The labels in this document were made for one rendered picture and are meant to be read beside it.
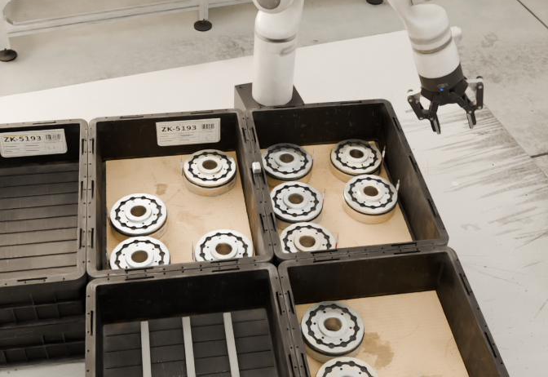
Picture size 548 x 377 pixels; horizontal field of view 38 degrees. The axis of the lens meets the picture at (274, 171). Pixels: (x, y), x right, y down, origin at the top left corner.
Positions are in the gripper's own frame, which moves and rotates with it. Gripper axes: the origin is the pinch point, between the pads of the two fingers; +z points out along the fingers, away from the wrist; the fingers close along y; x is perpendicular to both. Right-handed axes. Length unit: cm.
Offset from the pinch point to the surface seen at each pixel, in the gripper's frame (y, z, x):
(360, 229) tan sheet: -19.3, 8.1, -15.8
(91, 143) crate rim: -63, -20, -11
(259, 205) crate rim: -32.5, -8.5, -21.8
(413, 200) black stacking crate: -9.3, 7.0, -11.4
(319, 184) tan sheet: -27.5, 5.4, -5.1
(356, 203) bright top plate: -19.4, 4.8, -12.1
